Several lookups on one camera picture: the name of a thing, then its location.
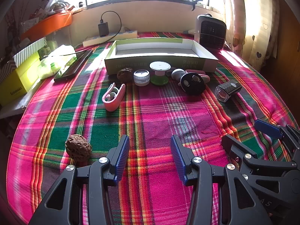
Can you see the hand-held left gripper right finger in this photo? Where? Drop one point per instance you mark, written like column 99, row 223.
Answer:
column 177, row 157

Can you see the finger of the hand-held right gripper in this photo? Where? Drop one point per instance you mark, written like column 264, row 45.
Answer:
column 236, row 148
column 267, row 129

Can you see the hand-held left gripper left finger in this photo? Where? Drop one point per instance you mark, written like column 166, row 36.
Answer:
column 123, row 154

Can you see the brown wrinkled walnut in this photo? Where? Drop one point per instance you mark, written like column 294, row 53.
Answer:
column 125, row 75
column 77, row 147

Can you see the pink earbud case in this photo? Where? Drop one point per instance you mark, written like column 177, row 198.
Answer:
column 112, row 103

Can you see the black clear bike light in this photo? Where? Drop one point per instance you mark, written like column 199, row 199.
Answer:
column 228, row 89

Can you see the black round disc holder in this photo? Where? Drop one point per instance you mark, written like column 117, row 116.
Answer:
column 193, row 86

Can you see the small white round jar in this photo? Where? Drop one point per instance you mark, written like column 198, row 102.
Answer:
column 141, row 78

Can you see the green spool with white top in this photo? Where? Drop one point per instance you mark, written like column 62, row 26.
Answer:
column 159, row 79

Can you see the white round plastic hook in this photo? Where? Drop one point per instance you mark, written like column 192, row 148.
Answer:
column 177, row 73

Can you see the pink ear hook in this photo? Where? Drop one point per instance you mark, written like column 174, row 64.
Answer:
column 195, row 71

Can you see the green white cardboard box tray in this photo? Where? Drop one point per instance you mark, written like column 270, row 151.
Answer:
column 154, row 51

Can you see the wooden cabinet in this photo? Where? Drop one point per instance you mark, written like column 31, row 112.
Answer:
column 288, row 39

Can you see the black smartphone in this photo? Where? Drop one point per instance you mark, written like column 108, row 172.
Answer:
column 72, row 65

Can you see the small grey fan heater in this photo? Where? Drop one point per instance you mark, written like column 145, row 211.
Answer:
column 211, row 32

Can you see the heart print curtain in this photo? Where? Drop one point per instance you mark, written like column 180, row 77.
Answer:
column 248, row 16

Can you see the green white tissue pack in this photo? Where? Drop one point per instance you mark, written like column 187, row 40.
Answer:
column 51, row 63

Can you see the white power strip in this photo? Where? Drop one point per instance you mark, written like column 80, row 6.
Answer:
column 121, row 34

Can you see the white grey handheld device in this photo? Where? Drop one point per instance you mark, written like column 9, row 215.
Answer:
column 188, row 31

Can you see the black charger adapter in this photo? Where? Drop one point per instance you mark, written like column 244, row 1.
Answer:
column 103, row 29

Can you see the yellow-green cardboard box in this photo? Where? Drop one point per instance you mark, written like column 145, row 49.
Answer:
column 18, row 79

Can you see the small green package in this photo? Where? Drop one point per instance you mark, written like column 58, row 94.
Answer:
column 46, row 48

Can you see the glass tank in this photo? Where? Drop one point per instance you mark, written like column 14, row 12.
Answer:
column 61, row 36

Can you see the green white striped box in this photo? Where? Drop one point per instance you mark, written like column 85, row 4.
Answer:
column 30, row 48

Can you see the black window clip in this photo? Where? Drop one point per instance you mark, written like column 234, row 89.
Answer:
column 194, row 4

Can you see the dried branches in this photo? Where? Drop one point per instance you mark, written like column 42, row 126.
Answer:
column 14, row 21

